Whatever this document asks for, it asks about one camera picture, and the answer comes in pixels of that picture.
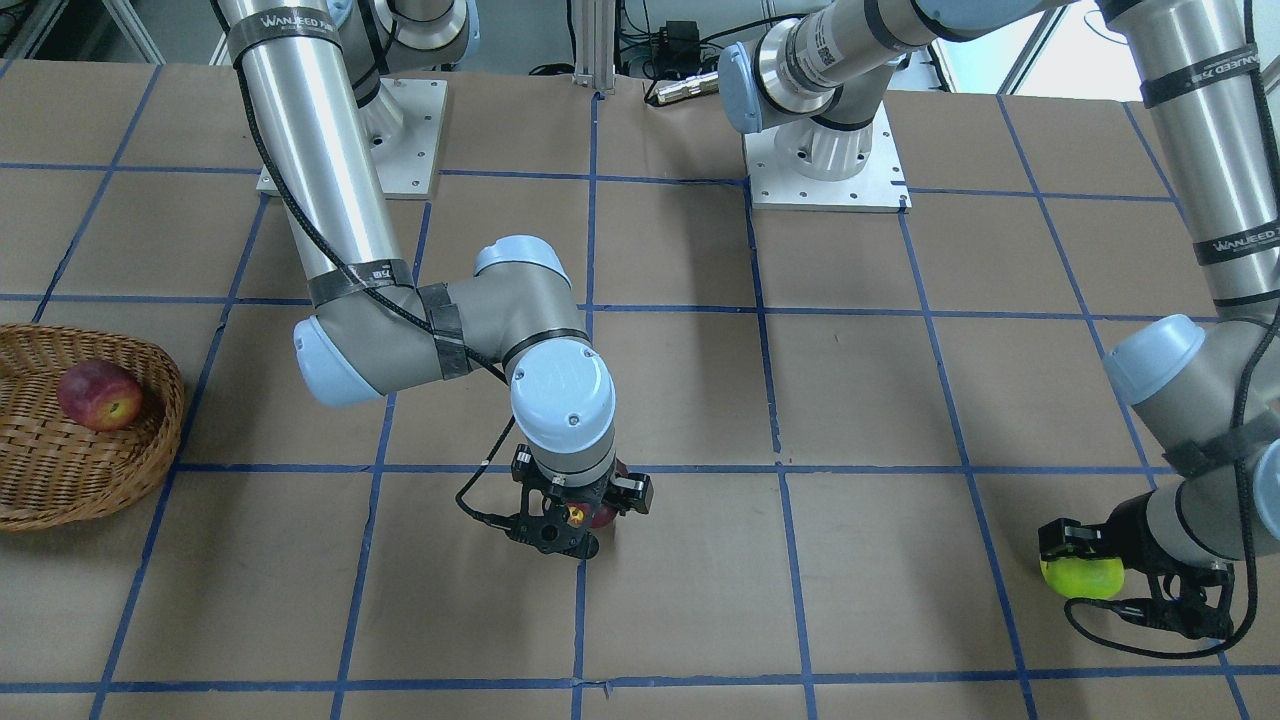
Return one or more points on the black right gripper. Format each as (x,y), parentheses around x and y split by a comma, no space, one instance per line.
(633,492)

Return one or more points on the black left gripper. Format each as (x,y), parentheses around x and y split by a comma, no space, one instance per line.
(1128,527)

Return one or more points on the aluminium frame post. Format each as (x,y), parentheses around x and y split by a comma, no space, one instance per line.
(594,39)

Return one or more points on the dark red apple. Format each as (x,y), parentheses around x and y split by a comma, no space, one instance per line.
(615,499)

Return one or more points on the wicker basket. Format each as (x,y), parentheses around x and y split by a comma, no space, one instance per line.
(56,470)

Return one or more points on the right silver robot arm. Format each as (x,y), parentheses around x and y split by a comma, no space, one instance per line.
(374,332)

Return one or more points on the green apple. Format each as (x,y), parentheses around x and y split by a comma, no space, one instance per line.
(1091,579)

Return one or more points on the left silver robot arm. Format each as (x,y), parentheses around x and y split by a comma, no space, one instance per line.
(808,98)

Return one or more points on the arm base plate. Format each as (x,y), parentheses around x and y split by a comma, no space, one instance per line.
(330,152)
(806,167)

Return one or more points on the red yellow apple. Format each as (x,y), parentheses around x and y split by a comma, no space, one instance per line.
(99,395)

